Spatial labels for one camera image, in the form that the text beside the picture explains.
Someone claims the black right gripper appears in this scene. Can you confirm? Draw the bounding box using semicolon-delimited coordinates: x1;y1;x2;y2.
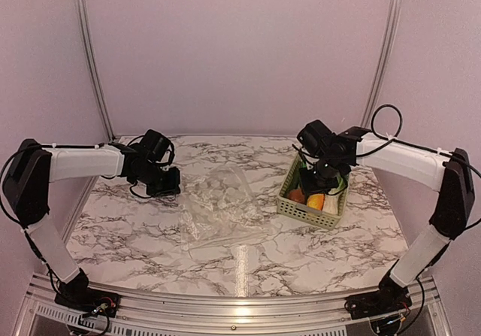
297;155;346;195

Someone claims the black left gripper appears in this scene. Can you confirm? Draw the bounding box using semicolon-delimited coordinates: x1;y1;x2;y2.
134;162;180;198

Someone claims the green white bok choy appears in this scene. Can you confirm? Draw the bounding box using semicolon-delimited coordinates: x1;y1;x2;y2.
322;174;347;216

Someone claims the yellow orange mango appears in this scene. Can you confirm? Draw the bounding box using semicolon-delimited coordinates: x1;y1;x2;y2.
306;194;325;210

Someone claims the clear zip top bag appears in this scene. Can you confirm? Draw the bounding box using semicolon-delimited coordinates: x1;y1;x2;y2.
178;165;277;251

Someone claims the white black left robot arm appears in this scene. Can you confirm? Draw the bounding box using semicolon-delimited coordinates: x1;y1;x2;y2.
1;132;180;312

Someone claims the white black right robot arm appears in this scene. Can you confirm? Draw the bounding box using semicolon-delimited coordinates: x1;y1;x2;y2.
297;120;476;318

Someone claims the brown potato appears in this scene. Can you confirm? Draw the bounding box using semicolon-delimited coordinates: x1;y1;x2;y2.
287;189;306;204

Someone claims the pale green perforated basket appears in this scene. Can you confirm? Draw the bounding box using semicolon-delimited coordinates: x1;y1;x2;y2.
277;156;349;230

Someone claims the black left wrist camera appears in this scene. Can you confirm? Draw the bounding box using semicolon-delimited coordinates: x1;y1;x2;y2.
140;129;174;162

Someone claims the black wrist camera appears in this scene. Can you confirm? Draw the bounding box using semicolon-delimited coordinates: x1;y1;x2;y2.
297;120;335;155
140;129;174;162

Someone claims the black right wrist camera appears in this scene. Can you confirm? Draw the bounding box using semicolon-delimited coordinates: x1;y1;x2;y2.
297;120;335;155

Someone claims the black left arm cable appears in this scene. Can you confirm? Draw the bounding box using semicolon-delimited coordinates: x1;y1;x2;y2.
0;144;106;228

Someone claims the aluminium front frame rail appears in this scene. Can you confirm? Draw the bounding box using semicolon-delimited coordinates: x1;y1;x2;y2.
11;271;458;336

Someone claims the right aluminium corner post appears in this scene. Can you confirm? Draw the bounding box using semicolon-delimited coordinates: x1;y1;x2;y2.
361;0;402;128

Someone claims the aluminium corner post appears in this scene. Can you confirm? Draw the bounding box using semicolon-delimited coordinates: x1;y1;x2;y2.
361;0;402;128
74;0;116;141

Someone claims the left aluminium corner post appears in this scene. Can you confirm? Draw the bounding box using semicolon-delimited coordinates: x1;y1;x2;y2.
74;0;116;141

